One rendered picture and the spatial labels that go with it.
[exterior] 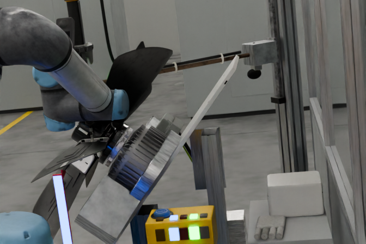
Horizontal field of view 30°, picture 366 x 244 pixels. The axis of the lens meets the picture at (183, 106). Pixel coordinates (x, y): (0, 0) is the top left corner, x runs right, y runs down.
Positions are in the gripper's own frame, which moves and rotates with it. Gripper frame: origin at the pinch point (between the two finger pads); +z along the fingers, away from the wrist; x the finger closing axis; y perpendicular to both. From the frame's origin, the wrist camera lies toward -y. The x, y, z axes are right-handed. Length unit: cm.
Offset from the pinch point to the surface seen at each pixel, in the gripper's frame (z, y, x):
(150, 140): 0.0, 30.4, 16.4
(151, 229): -44, 41, 23
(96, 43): 689, 73, -175
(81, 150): -16.0, 27.4, 0.0
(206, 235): -45, 43, 36
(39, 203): 4, 49, -22
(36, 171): 385, 152, -169
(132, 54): -8.5, 3.2, 16.4
